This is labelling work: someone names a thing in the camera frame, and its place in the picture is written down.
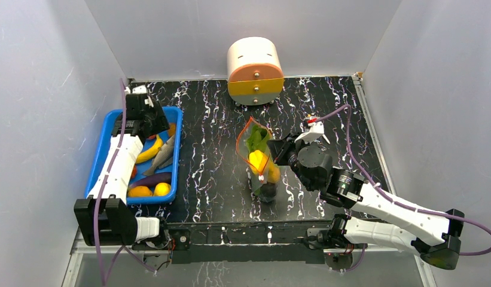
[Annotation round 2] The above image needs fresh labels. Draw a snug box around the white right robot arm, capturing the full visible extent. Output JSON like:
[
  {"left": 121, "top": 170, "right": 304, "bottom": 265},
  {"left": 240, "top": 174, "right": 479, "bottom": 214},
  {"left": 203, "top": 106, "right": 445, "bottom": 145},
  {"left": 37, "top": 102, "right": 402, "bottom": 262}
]
[{"left": 267, "top": 136, "right": 465, "bottom": 270}]

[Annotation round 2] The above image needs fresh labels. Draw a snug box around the round three-drawer mini cabinet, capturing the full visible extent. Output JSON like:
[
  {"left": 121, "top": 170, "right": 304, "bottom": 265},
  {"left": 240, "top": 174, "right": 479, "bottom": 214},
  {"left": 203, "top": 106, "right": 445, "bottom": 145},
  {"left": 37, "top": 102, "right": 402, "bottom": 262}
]
[{"left": 227, "top": 36, "right": 284, "bottom": 106}]

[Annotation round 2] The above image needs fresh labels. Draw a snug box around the yellow toy banana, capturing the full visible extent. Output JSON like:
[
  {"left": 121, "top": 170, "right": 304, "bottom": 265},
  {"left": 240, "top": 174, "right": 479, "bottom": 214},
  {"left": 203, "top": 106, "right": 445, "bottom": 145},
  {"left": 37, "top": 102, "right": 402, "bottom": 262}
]
[{"left": 135, "top": 135, "right": 163, "bottom": 164}]

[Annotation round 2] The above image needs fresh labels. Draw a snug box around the yellow-tipped white pen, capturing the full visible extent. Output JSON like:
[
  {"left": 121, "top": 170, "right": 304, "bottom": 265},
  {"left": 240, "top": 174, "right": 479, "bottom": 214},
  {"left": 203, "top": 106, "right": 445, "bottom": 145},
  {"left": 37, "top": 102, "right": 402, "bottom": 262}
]
[{"left": 322, "top": 133, "right": 331, "bottom": 145}]

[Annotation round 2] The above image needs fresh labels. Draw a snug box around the dark purple toy fruit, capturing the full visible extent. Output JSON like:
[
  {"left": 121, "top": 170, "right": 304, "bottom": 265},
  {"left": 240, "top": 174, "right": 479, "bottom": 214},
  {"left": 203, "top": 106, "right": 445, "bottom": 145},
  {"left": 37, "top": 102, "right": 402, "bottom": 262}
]
[{"left": 258, "top": 183, "right": 277, "bottom": 203}]

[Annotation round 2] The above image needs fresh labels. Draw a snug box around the orange-yellow toy fruit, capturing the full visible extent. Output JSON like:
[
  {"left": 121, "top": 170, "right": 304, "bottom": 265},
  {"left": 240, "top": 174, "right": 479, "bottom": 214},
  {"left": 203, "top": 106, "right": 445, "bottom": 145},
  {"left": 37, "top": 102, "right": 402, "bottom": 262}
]
[{"left": 267, "top": 165, "right": 280, "bottom": 184}]

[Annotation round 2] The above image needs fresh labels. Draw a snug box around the clear red-zipper zip bag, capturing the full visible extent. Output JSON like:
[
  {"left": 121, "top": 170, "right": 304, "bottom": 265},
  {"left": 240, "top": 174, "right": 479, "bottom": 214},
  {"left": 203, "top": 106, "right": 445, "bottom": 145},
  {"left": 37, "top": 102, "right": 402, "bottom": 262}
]
[{"left": 236, "top": 117, "right": 280, "bottom": 203}]

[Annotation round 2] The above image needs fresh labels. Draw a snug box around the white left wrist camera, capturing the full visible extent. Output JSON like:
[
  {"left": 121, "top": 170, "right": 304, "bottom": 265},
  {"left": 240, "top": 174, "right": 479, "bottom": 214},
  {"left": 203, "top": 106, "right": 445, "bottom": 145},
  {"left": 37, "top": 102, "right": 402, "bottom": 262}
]
[{"left": 124, "top": 85, "right": 154, "bottom": 110}]

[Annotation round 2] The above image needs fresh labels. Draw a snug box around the green leafy vegetable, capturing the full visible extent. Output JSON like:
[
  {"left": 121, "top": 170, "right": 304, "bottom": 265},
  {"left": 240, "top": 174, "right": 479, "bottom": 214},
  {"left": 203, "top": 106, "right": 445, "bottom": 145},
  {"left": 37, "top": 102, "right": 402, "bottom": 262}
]
[{"left": 246, "top": 124, "right": 271, "bottom": 153}]

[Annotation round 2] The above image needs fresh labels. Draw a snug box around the blue plastic bin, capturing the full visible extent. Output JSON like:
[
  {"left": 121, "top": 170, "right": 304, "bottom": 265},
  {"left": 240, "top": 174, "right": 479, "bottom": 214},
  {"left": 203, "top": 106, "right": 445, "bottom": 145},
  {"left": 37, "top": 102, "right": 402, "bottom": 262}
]
[{"left": 84, "top": 106, "right": 183, "bottom": 205}]

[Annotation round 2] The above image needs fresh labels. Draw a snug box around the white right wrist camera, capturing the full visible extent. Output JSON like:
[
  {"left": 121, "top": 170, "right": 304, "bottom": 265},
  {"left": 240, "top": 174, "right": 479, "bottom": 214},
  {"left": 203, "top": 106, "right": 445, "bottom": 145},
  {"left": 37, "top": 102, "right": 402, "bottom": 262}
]
[{"left": 295, "top": 115, "right": 325, "bottom": 144}]

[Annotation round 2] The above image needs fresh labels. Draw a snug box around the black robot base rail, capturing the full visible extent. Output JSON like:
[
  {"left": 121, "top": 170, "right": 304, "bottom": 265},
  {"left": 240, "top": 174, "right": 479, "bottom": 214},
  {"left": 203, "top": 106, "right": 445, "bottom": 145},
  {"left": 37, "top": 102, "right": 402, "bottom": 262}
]
[{"left": 167, "top": 220, "right": 350, "bottom": 264}]

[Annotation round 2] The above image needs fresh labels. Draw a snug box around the grey toy fish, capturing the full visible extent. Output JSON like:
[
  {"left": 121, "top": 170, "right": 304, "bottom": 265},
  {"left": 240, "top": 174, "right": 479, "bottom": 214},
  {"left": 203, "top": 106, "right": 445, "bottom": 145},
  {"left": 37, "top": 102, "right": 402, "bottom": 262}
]
[{"left": 143, "top": 135, "right": 176, "bottom": 176}]

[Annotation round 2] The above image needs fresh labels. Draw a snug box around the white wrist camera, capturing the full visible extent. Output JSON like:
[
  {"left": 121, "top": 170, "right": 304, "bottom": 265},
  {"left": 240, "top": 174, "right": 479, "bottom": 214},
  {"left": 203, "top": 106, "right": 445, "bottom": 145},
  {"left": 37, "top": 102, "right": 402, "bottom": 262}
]
[
  {"left": 295, "top": 115, "right": 325, "bottom": 144},
  {"left": 124, "top": 85, "right": 154, "bottom": 110}
]

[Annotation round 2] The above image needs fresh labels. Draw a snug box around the yellow toy lemon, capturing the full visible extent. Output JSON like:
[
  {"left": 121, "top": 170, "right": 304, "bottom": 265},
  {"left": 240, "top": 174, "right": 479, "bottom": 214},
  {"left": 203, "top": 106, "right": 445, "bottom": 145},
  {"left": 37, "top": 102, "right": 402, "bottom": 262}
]
[{"left": 153, "top": 182, "right": 171, "bottom": 197}]

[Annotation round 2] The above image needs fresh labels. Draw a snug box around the yellow toy bell pepper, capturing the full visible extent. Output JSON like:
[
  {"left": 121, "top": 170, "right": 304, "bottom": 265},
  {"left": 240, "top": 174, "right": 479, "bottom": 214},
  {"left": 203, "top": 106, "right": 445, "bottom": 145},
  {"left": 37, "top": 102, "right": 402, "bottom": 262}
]
[{"left": 248, "top": 149, "right": 269, "bottom": 174}]

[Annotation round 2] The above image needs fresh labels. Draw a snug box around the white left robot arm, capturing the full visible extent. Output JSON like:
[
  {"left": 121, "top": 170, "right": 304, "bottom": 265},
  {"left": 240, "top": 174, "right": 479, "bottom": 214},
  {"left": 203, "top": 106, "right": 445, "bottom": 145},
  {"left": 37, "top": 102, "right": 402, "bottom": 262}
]
[{"left": 74, "top": 92, "right": 170, "bottom": 249}]

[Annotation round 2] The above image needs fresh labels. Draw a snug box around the yellow-orange toy walnut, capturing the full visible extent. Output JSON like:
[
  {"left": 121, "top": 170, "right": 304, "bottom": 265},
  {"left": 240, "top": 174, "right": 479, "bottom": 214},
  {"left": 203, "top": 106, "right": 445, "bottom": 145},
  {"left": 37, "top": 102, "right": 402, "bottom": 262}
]
[{"left": 127, "top": 186, "right": 153, "bottom": 198}]

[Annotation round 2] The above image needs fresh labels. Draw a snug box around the purple toy eggplant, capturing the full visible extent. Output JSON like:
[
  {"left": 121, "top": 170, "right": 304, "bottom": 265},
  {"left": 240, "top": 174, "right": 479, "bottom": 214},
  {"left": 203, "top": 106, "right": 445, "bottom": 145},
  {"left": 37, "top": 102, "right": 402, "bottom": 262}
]
[{"left": 128, "top": 172, "right": 172, "bottom": 190}]

